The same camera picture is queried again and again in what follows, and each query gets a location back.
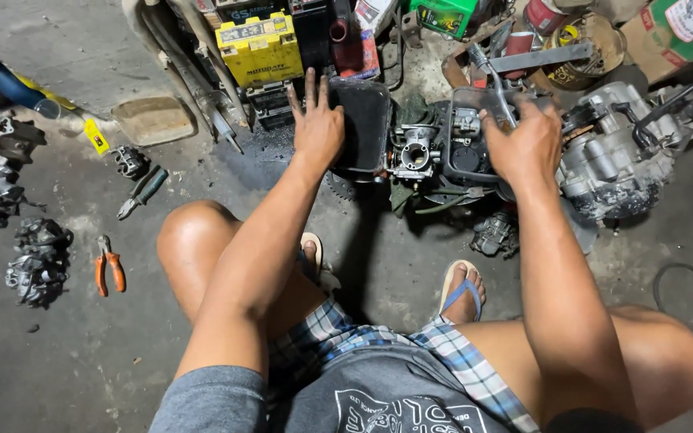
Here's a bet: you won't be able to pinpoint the grey printed shirt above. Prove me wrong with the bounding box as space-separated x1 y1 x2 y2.
148 345 505 433

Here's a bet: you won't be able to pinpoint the dirty grey carburetor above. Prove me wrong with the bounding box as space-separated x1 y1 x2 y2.
5 255 71 309
13 217 75 261

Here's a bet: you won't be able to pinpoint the tan plastic cover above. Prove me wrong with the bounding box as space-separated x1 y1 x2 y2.
111 95 196 148

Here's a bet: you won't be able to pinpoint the dark carburetor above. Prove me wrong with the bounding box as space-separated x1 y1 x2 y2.
469 211 521 261

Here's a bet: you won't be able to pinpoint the person's left hand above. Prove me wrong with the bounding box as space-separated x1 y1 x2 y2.
288 67 346 173

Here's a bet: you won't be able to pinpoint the toothed sprocket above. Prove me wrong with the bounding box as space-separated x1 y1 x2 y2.
322 171 360 202

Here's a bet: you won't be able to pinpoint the small carburetor body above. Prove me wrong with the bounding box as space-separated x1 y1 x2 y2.
452 107 483 137

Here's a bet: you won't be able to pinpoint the yellow tag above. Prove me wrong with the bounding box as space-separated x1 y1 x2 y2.
83 118 111 156

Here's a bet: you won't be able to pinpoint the clear plastic container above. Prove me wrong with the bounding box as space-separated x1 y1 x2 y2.
442 86 555 185

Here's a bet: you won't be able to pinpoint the cardboard box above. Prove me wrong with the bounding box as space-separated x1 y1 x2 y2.
620 0 693 83

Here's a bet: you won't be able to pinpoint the small black battery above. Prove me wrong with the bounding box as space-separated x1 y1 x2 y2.
244 81 299 131

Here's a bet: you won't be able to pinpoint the person's right leg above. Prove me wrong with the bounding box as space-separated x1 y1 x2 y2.
441 262 693 431

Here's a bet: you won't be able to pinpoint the black cable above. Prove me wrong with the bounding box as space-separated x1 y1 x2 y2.
651 245 693 345

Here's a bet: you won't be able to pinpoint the tan flip-flop blue strap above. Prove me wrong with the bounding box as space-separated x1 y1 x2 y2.
297 232 326 285
438 259 483 322

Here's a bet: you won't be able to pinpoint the orange-handled pliers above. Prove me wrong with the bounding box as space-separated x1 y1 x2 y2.
94 234 127 298

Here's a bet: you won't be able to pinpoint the person's leg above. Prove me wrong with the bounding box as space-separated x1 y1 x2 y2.
441 262 693 431
156 200 330 345

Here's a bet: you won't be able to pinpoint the silver motorcycle engine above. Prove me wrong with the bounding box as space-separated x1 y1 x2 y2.
556 80 693 222

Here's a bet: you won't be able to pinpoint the person's left leg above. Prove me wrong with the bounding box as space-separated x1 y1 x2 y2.
156 200 330 345

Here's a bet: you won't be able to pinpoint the small dark metal part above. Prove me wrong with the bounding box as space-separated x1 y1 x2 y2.
110 145 151 180

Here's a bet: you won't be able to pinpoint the blue tube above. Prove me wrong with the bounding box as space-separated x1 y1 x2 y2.
0 59 62 120

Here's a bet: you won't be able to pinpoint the grey metal bar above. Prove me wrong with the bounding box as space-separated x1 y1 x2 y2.
490 41 594 75

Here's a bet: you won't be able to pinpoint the yellow motorcycle battery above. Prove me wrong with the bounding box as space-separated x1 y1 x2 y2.
215 11 304 89

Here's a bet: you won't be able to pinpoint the red can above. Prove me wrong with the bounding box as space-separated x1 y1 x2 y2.
523 0 571 37

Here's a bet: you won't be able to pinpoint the tall black battery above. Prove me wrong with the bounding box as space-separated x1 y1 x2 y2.
290 0 336 74

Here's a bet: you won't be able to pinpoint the rusty round drum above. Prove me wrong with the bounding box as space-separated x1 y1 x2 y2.
544 12 628 92

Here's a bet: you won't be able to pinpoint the green oil carton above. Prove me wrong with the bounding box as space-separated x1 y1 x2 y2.
409 0 480 41

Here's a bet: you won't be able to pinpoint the green-handled pliers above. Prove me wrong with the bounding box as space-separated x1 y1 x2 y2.
116 166 170 221

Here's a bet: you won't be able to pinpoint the silver carburetor with round bore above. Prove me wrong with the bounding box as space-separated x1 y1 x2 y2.
389 123 444 182

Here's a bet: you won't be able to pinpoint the metal fork tubes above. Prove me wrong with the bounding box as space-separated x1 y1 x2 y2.
123 0 250 155

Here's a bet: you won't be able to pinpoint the black plastic tray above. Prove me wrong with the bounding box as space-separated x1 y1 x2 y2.
327 77 393 179

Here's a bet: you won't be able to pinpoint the black hose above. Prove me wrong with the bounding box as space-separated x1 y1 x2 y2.
631 59 693 152

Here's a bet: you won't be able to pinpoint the plaid shorts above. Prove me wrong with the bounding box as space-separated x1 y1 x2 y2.
267 296 541 433

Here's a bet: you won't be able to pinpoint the metal ratchet wrench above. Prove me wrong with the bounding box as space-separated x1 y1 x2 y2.
466 42 519 131

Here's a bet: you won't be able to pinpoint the dark red cup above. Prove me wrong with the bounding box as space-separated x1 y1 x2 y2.
505 30 536 80

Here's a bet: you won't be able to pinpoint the person's right hand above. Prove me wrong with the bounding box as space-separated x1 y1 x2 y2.
479 98 563 194

